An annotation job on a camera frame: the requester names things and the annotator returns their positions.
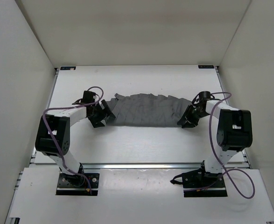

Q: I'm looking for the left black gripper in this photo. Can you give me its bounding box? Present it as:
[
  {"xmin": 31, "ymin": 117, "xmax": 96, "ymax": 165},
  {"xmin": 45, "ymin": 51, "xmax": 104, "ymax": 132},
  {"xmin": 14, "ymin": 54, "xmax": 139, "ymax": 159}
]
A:
[{"xmin": 88, "ymin": 99, "xmax": 115, "ymax": 128}]

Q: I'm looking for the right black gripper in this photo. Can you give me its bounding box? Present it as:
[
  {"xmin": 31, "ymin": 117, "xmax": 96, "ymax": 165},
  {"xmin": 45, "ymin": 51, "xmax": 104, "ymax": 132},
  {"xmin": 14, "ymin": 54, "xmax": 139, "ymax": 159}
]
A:
[{"xmin": 178, "ymin": 105, "xmax": 210, "ymax": 128}]

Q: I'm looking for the grey pleated skirt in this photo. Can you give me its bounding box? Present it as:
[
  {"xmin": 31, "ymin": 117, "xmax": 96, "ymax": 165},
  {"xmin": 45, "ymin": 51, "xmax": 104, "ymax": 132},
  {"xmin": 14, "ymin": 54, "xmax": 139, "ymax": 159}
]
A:
[{"xmin": 105, "ymin": 93, "xmax": 191, "ymax": 127}]

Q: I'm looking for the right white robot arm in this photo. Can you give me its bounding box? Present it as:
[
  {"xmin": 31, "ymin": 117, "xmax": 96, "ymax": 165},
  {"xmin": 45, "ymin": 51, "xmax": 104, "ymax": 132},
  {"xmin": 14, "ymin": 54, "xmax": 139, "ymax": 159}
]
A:
[{"xmin": 177, "ymin": 98, "xmax": 253, "ymax": 187}]

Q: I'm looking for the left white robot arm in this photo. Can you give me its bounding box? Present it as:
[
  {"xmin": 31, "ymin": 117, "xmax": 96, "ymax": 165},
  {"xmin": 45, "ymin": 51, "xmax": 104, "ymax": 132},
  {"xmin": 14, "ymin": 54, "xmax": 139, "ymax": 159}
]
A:
[{"xmin": 35, "ymin": 99, "xmax": 115, "ymax": 186}]

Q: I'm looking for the left table corner label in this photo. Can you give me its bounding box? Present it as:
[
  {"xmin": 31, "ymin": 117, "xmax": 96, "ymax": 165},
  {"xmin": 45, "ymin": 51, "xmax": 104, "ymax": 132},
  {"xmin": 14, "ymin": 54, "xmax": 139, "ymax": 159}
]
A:
[{"xmin": 60, "ymin": 66, "xmax": 76, "ymax": 70}]

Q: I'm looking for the table corner label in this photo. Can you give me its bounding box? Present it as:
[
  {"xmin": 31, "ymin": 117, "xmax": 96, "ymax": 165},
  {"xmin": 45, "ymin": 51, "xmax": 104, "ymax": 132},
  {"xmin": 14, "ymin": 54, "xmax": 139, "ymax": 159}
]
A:
[
  {"xmin": 60, "ymin": 66, "xmax": 76, "ymax": 70},
  {"xmin": 198, "ymin": 65, "xmax": 214, "ymax": 69}
]

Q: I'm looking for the right table corner label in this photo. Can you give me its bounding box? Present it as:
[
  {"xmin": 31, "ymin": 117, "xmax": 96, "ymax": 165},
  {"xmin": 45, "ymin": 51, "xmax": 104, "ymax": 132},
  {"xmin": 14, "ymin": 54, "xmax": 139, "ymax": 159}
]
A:
[{"xmin": 198, "ymin": 65, "xmax": 214, "ymax": 69}]

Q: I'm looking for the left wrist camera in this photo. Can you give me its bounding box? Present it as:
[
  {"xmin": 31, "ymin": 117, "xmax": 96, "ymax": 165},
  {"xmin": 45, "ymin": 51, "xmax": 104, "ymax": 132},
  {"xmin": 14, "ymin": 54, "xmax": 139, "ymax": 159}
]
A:
[{"xmin": 80, "ymin": 91, "xmax": 97, "ymax": 104}]

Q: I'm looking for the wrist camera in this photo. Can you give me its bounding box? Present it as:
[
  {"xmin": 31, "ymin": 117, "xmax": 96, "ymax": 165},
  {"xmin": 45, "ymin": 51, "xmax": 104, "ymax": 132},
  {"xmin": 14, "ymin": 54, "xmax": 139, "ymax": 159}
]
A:
[
  {"xmin": 198, "ymin": 91, "xmax": 215, "ymax": 101},
  {"xmin": 80, "ymin": 91, "xmax": 97, "ymax": 104}
]

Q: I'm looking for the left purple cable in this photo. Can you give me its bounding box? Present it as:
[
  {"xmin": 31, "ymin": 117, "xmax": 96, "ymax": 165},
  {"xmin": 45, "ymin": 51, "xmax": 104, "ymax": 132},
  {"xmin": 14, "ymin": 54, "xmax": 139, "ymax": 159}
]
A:
[{"xmin": 42, "ymin": 86, "xmax": 105, "ymax": 194}]

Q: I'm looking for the purple cable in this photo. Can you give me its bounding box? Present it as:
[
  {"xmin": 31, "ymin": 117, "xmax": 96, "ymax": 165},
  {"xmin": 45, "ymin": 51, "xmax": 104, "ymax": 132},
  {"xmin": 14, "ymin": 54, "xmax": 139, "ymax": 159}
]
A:
[
  {"xmin": 183, "ymin": 92, "xmax": 256, "ymax": 199},
  {"xmin": 42, "ymin": 86, "xmax": 105, "ymax": 194}
]

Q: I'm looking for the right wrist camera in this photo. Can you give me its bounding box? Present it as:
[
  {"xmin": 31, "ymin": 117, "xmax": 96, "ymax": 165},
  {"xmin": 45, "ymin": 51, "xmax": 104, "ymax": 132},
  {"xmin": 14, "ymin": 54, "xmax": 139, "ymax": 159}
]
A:
[{"xmin": 198, "ymin": 91, "xmax": 215, "ymax": 101}]

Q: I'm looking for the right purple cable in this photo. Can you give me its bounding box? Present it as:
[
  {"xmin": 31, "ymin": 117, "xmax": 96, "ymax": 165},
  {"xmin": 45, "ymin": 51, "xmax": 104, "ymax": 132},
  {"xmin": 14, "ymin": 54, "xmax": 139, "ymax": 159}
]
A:
[{"xmin": 183, "ymin": 92, "xmax": 256, "ymax": 199}]

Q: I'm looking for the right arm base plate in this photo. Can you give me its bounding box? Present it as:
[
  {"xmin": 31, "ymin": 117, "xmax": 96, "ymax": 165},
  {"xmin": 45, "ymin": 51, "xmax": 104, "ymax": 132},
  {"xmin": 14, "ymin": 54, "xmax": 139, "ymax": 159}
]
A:
[{"xmin": 170, "ymin": 168, "xmax": 228, "ymax": 198}]

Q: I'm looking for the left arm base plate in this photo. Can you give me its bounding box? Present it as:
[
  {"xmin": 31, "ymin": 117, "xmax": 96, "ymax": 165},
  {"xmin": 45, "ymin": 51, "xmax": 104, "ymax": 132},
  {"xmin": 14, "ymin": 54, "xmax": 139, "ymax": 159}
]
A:
[{"xmin": 56, "ymin": 172, "xmax": 100, "ymax": 196}]

